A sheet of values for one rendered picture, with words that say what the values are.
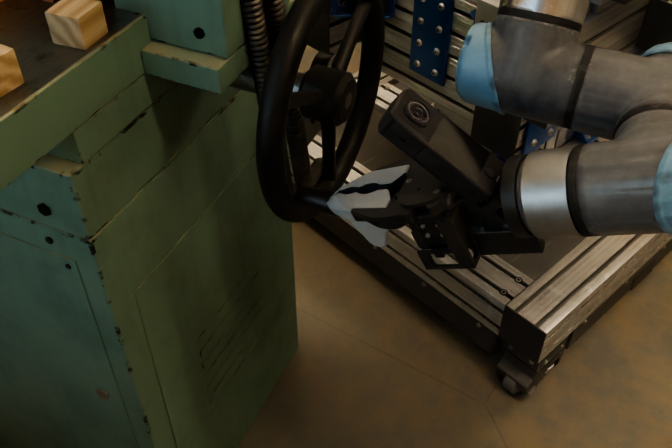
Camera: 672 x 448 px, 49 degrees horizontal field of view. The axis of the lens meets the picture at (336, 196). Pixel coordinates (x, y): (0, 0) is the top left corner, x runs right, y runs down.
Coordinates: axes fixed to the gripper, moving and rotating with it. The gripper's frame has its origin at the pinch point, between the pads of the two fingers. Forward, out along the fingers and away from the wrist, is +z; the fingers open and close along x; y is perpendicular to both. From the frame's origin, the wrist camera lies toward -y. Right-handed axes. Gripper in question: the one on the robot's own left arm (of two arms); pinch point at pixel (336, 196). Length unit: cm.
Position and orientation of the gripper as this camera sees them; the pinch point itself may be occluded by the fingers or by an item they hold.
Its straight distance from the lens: 73.6
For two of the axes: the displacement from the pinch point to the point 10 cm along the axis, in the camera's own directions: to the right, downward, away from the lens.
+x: 4.2, -6.5, 6.3
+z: -7.8, 0.8, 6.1
